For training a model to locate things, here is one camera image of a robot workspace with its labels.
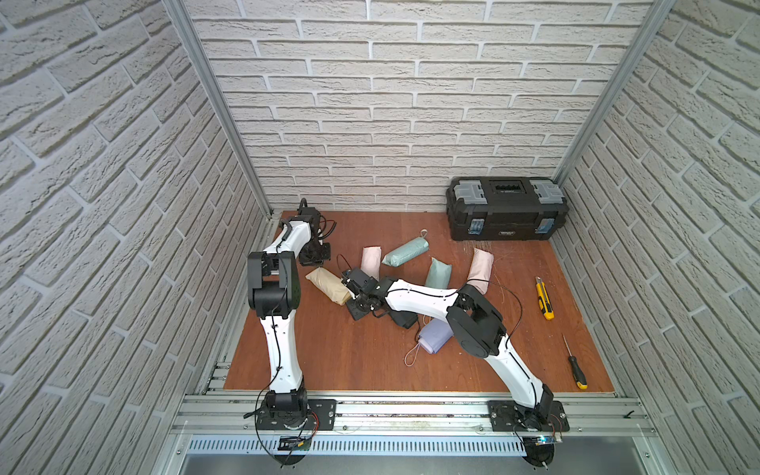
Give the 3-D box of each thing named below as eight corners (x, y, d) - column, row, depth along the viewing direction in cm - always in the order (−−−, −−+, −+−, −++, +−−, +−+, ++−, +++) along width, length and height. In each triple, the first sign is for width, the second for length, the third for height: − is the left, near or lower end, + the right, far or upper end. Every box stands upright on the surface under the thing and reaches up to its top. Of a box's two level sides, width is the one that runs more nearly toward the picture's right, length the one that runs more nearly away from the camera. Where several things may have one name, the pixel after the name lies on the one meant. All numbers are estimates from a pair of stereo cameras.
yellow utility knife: (543, 320, 93) (546, 317, 91) (529, 279, 103) (531, 276, 101) (554, 320, 93) (557, 317, 92) (539, 279, 103) (541, 276, 101)
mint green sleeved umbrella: (392, 273, 103) (392, 266, 99) (381, 261, 106) (381, 255, 103) (434, 246, 111) (436, 239, 107) (423, 236, 114) (424, 229, 110)
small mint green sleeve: (424, 285, 100) (425, 282, 98) (431, 260, 106) (431, 257, 105) (447, 291, 98) (448, 288, 97) (452, 266, 105) (453, 262, 103)
